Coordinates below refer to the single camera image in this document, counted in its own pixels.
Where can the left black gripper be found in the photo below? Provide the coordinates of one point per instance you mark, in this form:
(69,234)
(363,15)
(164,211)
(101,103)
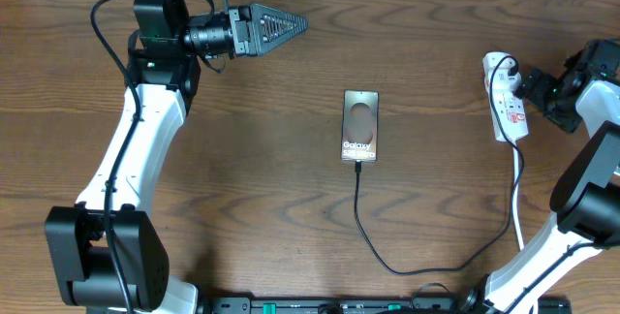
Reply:
(259,18)

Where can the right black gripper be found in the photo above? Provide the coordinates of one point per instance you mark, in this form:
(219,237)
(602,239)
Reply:
(538,93)

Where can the white USB charger plug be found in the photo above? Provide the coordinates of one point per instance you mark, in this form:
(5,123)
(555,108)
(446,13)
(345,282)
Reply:
(507,75)

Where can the gold Galaxy smartphone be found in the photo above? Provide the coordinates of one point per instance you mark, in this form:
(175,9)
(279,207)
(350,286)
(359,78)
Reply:
(359,140)

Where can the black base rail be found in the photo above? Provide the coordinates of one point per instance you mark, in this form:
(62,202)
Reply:
(238,305)

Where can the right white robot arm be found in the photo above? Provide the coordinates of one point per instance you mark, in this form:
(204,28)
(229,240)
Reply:
(584,204)

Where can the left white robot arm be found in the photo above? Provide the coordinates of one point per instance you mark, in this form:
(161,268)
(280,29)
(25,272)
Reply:
(105,252)

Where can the white power strip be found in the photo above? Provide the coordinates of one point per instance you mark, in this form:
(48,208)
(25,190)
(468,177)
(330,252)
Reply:
(507,112)

